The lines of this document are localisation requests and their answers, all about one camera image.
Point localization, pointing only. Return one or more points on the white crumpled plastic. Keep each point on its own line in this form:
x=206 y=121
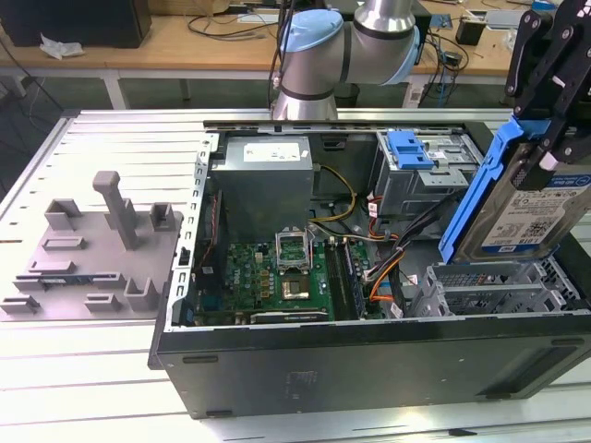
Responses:
x=60 y=48

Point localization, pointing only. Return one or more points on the RAM stick with blue label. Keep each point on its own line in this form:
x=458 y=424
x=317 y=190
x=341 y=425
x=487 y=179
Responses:
x=57 y=281

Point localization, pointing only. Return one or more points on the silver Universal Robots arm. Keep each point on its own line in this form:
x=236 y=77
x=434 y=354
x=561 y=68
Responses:
x=314 y=60

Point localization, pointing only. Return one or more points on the metal drive cage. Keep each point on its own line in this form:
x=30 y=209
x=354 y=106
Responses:
x=415 y=184

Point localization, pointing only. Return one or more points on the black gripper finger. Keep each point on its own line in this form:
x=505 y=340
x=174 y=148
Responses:
x=572 y=129
x=549 y=60

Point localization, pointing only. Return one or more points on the black RAM stick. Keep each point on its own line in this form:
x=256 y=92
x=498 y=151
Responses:
x=355 y=281

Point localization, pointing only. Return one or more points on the CPU socket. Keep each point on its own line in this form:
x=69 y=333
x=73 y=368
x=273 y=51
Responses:
x=295 y=288

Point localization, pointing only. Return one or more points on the metal disk bay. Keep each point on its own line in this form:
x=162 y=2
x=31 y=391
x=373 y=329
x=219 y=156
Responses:
x=485 y=274

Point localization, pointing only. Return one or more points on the grey power supply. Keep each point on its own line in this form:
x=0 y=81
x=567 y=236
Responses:
x=263 y=189

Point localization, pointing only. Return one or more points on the black open PC case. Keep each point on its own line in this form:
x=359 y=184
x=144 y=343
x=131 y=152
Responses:
x=323 y=369

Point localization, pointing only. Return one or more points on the hard disk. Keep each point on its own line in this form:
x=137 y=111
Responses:
x=522 y=221

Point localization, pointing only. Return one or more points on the black computer tower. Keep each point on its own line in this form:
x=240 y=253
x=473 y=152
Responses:
x=92 y=23

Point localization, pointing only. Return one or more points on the small black cube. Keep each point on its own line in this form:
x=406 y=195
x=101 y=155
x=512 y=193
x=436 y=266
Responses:
x=470 y=32

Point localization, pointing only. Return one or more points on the black waste bin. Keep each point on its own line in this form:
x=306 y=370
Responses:
x=346 y=94

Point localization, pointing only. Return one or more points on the green motherboard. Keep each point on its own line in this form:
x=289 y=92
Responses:
x=249 y=277

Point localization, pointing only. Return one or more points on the blue drive carrier latch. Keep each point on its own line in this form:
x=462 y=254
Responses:
x=406 y=152

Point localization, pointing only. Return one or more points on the wooden desk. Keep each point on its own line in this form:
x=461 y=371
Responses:
x=184 y=51

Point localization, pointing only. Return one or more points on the grey parts rack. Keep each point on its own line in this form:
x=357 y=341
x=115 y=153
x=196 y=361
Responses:
x=101 y=267

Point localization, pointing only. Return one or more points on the black RAM slot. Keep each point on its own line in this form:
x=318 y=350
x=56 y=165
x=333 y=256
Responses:
x=336 y=277

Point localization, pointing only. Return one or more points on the grey flat box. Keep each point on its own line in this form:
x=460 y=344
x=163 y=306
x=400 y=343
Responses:
x=503 y=18

